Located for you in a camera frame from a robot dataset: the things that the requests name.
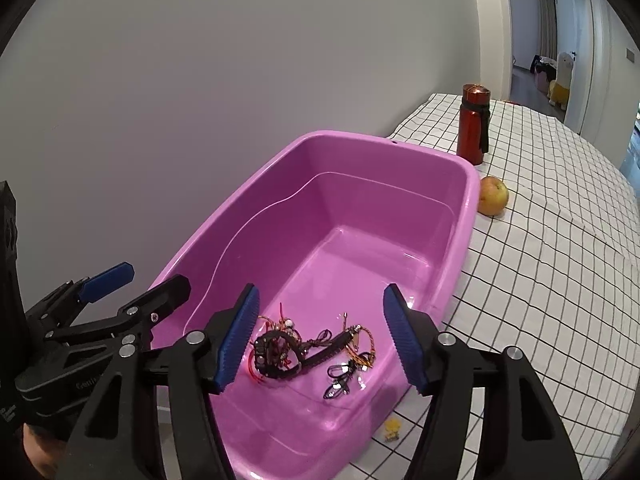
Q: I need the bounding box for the yellow white plush toy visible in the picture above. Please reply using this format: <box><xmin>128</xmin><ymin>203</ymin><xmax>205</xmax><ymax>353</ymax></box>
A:
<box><xmin>546</xmin><ymin>51</ymin><xmax>576</xmax><ymax>108</ymax></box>

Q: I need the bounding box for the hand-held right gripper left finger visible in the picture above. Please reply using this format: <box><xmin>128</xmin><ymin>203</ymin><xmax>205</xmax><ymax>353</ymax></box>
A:
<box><xmin>62</xmin><ymin>283</ymin><xmax>261</xmax><ymax>480</ymax></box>

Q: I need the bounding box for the black cord bracelet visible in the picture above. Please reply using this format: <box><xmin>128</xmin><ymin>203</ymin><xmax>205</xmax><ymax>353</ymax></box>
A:
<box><xmin>322</xmin><ymin>360</ymin><xmax>369</xmax><ymax>401</ymax></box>

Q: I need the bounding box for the yellow red apple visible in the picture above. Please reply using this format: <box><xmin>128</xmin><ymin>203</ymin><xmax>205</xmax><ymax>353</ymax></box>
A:
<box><xmin>477</xmin><ymin>176</ymin><xmax>510</xmax><ymax>217</ymax></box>

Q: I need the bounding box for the orange cord bracelet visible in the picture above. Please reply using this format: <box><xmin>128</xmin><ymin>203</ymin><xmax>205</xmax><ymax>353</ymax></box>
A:
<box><xmin>337</xmin><ymin>311</ymin><xmax>379</xmax><ymax>374</ymax></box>

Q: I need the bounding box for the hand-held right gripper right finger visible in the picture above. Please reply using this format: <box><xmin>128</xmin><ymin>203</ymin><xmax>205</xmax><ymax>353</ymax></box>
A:
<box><xmin>382</xmin><ymin>283</ymin><xmax>583</xmax><ymax>480</ymax></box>

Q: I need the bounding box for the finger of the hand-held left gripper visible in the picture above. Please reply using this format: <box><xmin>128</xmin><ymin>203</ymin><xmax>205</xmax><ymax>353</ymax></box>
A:
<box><xmin>45</xmin><ymin>274</ymin><xmax>192</xmax><ymax>347</ymax></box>
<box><xmin>25</xmin><ymin>263</ymin><xmax>135</xmax><ymax>333</ymax></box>

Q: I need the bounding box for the red cord bracelet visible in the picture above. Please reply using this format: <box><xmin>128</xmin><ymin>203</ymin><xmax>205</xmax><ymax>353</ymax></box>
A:
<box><xmin>247</xmin><ymin>302</ymin><xmax>301</xmax><ymax>386</ymax></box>

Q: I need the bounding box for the white door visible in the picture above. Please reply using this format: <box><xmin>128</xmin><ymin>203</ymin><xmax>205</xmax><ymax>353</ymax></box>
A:
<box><xmin>565</xmin><ymin>0</ymin><xmax>626</xmax><ymax>136</ymax></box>

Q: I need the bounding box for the white checked tablecloth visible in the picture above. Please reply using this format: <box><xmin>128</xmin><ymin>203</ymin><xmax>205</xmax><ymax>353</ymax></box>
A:
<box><xmin>345</xmin><ymin>92</ymin><xmax>640</xmax><ymax>480</ymax></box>

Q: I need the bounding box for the red water bottle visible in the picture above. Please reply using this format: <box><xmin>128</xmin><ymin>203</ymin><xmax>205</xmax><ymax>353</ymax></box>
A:
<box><xmin>456</xmin><ymin>83</ymin><xmax>492</xmax><ymax>166</ymax></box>

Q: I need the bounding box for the pink plastic basin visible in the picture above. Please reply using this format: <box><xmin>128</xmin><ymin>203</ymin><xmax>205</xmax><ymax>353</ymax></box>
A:
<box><xmin>148</xmin><ymin>130</ymin><xmax>482</xmax><ymax>480</ymax></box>

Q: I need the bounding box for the person's left hand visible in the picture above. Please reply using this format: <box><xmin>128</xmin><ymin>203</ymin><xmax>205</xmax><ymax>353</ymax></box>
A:
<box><xmin>21</xmin><ymin>422</ymin><xmax>73</xmax><ymax>480</ymax></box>

